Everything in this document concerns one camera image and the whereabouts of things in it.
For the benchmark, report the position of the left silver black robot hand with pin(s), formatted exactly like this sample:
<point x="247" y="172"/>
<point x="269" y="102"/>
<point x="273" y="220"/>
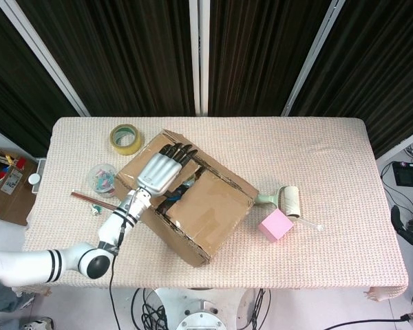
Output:
<point x="158" y="173"/>

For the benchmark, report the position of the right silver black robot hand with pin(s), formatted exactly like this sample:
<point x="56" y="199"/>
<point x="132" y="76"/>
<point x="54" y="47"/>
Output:
<point x="404" y="230"/>

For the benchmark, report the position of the brown cardboard box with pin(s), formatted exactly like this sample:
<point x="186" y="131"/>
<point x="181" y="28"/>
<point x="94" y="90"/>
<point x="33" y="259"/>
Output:
<point x="210" y="206"/>

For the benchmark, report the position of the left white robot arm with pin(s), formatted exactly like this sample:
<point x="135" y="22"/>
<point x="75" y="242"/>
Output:
<point x="89" y="258"/>

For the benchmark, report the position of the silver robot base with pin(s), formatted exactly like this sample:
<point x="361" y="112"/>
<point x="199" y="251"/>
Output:
<point x="201" y="316"/>

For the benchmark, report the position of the open cardboard box with labels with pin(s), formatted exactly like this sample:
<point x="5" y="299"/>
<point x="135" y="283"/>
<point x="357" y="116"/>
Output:
<point x="17" y="203"/>

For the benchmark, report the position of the blue snack bag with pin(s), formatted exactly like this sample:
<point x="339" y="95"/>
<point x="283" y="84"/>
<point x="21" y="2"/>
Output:
<point x="175" y="198"/>

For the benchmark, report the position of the yellow packing tape roll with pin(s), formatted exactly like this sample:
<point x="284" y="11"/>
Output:
<point x="124" y="146"/>

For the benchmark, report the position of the black electronic device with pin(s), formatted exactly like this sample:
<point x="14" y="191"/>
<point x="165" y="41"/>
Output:
<point x="407" y="175"/>

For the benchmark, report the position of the clear jar of clips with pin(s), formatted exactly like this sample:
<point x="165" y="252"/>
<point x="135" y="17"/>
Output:
<point x="101" y="178"/>

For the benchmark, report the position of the small green white clip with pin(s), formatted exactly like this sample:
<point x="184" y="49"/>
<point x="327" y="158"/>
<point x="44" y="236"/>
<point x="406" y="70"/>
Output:
<point x="96" y="209"/>

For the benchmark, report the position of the clear plastic tube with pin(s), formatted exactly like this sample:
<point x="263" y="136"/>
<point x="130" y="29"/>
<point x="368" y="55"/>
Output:
<point x="309" y="225"/>

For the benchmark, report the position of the white round cap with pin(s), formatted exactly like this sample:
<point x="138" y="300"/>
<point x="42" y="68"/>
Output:
<point x="34" y="178"/>

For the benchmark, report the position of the dark curtain panel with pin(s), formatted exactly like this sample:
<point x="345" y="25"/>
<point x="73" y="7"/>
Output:
<point x="124" y="51"/>
<point x="261" y="51"/>
<point x="382" y="68"/>
<point x="13" y="86"/>

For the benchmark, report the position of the pink foam cube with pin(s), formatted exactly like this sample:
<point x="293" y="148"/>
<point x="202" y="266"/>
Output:
<point x="275" y="227"/>

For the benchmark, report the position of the pink waffle tablecloth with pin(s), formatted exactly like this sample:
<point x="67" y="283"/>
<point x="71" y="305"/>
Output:
<point x="296" y="154"/>

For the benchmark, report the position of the white frame post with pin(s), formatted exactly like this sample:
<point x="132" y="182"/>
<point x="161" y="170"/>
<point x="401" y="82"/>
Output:
<point x="194" y="51"/>
<point x="315" y="51"/>
<point x="45" y="51"/>

